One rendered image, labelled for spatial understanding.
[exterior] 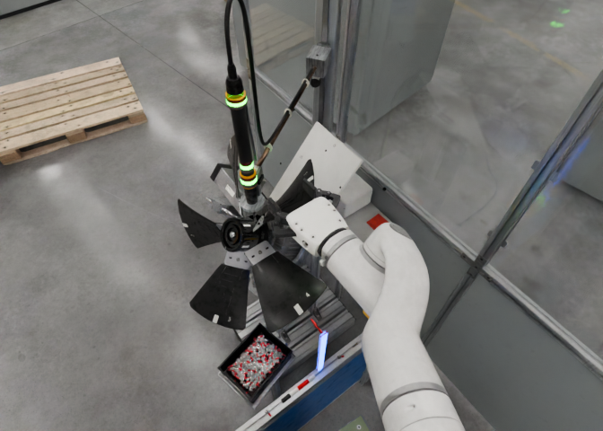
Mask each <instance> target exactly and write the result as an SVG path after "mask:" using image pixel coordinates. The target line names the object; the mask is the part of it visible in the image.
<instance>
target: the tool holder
mask: <svg viewBox="0 0 603 431"><path fill-rule="evenodd" d="M253 166H254V168H257V169H258V170H257V179H258V185H257V191H258V202H257V203H256V204H254V205H250V204H248V203H247V200H246V197H245V194H243V195H242V196H241V198H240V201H239V202H240V206H241V208H242V209H243V210H244V211H246V212H250V213H253V212H257V211H259V210H260V209H262V207H263V206H264V205H265V198H264V196H263V195H262V194H261V193H262V188H261V182H262V180H263V179H264V174H262V167H260V166H256V165H253Z"/></svg>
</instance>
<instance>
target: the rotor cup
mask: <svg viewBox="0 0 603 431"><path fill-rule="evenodd" d="M261 216H262V215H256V219H257V221H256V222H255V221H254V216H253V215H250V216H249V217H230V218H227V219H226V220H225V221H224V222H223V225H222V227H221V231H220V238H221V243H222V246H223V247H224V248H225V249H226V250H227V251H229V252H244V251H248V250H250V249H251V248H253V247H255V246H256V245H258V244H260V243H262V242H263V241H268V242H269V244H271V241H272V235H273V234H272V227H271V224H270V223H269V222H267V224H266V225H263V226H261V227H260V228H259V229H258V230H257V231H255V232H254V233H253V229H254V227H255V226H256V224H257V222H258V220H259V218H260V217H261ZM244 224H250V226H244ZM230 232H234V236H233V238H231V236H230ZM242 246H249V247H248V248H241V247H242Z"/></svg>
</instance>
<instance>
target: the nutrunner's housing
mask: <svg viewBox="0 0 603 431"><path fill-rule="evenodd" d="M227 71H228V75H227V76H226V79H225V85H226V92H227V93H228V94H230V95H239V94H241V93H243V91H244V88H243V84H242V79H241V78H240V76H239V75H237V70H236V66H235V65H234V63H233V65H232V66H229V64H228V66H227ZM244 194H245V197H246V200H247V203H248V204H250V205H254V204H256V203H257V202H258V191H257V186H256V187H255V188H253V189H244Z"/></svg>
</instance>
